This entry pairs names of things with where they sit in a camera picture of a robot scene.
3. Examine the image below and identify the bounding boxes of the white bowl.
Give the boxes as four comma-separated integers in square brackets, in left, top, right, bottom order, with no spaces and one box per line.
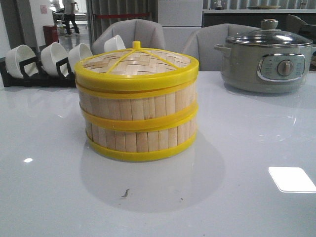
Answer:
[104,35,126,52]
[40,42,68,77]
[68,43,93,73]
[5,44,35,79]

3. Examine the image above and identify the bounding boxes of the bamboo steamer tier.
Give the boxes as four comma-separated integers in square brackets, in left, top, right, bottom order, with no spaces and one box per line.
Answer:
[77,81,198,132]
[85,116,198,161]

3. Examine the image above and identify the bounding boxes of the white bowl far left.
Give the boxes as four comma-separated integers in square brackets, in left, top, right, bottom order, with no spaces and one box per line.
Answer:
[5,44,35,79]

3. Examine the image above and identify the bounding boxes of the white cabinet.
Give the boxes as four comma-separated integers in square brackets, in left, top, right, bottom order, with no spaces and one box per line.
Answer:
[158,0,203,52]

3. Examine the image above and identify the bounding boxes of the person in background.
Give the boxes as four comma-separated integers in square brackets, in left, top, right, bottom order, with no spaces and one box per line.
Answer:
[62,0,79,37]

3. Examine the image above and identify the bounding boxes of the grey chair right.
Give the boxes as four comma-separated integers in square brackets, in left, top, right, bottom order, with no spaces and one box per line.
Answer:
[182,23,256,71]

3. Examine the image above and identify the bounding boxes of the black bowl rack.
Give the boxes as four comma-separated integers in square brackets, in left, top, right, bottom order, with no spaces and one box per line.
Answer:
[0,56,76,87]

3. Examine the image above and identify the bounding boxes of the grey chair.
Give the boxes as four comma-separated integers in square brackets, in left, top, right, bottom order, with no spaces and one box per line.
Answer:
[182,23,256,71]
[91,19,165,55]

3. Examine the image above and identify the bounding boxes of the red bin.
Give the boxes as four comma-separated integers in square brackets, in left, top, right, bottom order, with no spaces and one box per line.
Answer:
[42,25,59,46]

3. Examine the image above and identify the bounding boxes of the grey chair left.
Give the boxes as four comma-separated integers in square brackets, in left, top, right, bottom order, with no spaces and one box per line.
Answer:
[91,19,165,55]

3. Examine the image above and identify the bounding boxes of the green electric cooking pot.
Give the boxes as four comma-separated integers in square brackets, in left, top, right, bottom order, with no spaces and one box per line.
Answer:
[214,43,316,93]

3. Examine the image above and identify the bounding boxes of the bamboo steamer lid yellow rim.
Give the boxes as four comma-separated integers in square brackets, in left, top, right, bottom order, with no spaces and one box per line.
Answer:
[75,41,199,92]

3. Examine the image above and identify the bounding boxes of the white bowl right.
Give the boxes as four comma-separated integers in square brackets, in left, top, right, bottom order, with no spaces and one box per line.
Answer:
[104,35,126,52]

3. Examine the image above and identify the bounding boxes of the glass pot lid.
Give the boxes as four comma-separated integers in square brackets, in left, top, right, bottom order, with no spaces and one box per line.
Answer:
[226,19,313,47]

